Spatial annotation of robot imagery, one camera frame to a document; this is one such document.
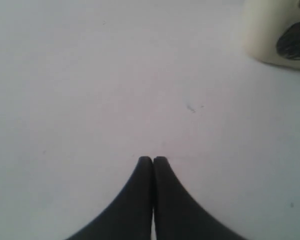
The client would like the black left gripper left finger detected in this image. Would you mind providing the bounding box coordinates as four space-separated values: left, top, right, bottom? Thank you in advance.
69 156 154 240

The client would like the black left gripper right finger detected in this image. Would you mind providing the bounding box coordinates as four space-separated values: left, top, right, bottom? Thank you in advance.
153 156 244 240

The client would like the cream bin with circle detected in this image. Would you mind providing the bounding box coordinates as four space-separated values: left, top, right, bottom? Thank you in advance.
242 0 300 70

